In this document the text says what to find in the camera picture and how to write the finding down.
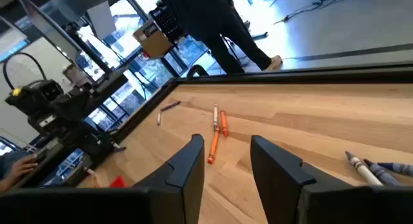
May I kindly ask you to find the red plastic basket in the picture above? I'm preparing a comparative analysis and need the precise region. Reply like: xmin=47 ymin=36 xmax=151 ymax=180
xmin=108 ymin=175 xmax=128 ymax=188

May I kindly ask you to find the grey flat panel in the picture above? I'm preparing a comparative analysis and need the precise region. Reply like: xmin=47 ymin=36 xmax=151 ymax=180
xmin=17 ymin=0 xmax=83 ymax=62

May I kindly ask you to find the person's hand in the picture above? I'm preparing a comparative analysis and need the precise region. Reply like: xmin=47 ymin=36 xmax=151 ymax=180
xmin=0 ymin=154 xmax=39 ymax=193

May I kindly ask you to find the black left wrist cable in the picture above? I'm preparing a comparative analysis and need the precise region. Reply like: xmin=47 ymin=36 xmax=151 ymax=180
xmin=2 ymin=52 xmax=48 ymax=91

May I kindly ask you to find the white sheet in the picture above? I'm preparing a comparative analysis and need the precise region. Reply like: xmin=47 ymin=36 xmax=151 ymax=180
xmin=86 ymin=0 xmax=117 ymax=41

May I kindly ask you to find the cardboard box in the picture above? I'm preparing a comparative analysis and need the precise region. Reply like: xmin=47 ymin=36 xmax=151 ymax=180
xmin=132 ymin=19 xmax=175 ymax=59

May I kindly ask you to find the person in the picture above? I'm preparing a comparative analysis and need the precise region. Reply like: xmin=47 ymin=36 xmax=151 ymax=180
xmin=154 ymin=0 xmax=283 ymax=75
xmin=0 ymin=149 xmax=33 ymax=181

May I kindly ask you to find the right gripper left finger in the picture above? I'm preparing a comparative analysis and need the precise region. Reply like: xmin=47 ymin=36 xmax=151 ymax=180
xmin=0 ymin=134 xmax=206 ymax=224

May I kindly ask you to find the black crate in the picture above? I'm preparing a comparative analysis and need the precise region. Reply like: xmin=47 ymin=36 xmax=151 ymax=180
xmin=148 ymin=3 xmax=187 ymax=44

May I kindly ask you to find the grey crayon white wrapper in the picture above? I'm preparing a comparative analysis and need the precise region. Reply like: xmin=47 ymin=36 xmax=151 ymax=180
xmin=345 ymin=150 xmax=384 ymax=187

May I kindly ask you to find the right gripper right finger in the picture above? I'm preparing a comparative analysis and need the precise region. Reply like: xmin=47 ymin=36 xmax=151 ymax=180
xmin=250 ymin=135 xmax=413 ymax=224

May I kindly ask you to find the orange crayon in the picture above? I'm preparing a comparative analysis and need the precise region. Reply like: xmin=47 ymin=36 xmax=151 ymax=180
xmin=219 ymin=110 xmax=229 ymax=138
xmin=206 ymin=126 xmax=221 ymax=165

